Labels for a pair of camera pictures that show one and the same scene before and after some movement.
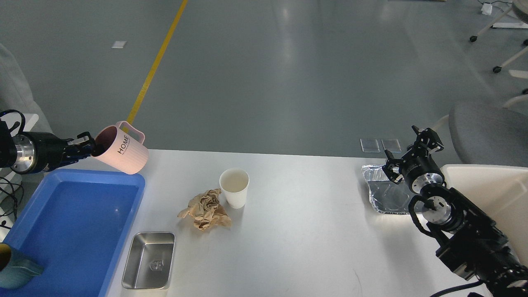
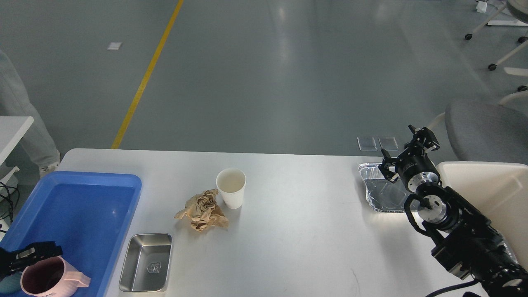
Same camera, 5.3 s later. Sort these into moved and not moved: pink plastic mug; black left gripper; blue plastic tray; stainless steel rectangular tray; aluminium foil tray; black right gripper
Moved: pink plastic mug; black left gripper
Not moved: stainless steel rectangular tray; aluminium foil tray; blue plastic tray; black right gripper
